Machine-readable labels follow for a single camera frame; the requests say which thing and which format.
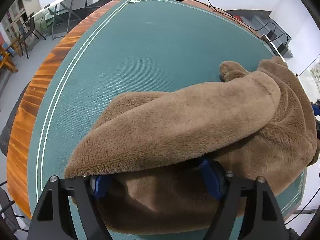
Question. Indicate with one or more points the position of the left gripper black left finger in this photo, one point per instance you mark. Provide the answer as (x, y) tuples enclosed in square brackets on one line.
[(52, 218)]

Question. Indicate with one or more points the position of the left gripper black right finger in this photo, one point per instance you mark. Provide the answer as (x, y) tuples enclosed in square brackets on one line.
[(262, 216)]

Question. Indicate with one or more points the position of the brown fleece garment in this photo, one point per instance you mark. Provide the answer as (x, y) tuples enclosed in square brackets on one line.
[(258, 123)]

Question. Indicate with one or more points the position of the glass top folding table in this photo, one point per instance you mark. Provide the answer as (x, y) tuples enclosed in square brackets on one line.
[(60, 17)]

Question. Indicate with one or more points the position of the black leather seat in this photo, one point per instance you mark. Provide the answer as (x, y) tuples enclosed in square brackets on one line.
[(6, 132)]

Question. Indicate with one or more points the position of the hanging scroll painting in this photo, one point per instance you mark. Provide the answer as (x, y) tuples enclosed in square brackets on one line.
[(309, 80)]

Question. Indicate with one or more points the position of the wooden chair with blue seat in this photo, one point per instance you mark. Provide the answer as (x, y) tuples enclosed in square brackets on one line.
[(6, 61)]

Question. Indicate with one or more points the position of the white power strip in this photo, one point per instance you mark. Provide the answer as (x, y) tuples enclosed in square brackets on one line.
[(272, 47)]

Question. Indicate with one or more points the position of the black power adapter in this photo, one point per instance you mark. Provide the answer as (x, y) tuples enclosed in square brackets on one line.
[(271, 35), (282, 49)]

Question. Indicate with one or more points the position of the black chair near cabinet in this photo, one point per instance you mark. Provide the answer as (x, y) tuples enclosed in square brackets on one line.
[(27, 29)]

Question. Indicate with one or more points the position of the green table mat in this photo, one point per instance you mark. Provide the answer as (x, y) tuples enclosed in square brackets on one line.
[(137, 46)]

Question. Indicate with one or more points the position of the beige storage cabinet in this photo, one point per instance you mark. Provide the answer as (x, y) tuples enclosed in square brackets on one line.
[(15, 16)]

